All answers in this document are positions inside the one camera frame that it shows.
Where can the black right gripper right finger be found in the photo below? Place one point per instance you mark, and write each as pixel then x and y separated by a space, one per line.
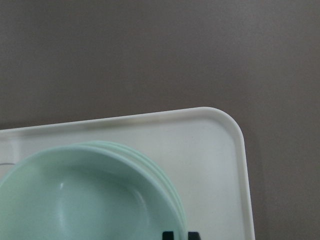
pixel 193 235

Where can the cream rabbit tray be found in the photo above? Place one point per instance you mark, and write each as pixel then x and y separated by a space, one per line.
pixel 201 149

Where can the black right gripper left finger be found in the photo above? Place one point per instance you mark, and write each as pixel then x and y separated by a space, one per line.
pixel 168 235

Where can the green bowl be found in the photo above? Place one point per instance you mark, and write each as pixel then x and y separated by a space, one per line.
pixel 177 235
pixel 154 169
pixel 84 193

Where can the green bowl on tray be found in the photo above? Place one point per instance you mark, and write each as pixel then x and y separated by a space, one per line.
pixel 177 235

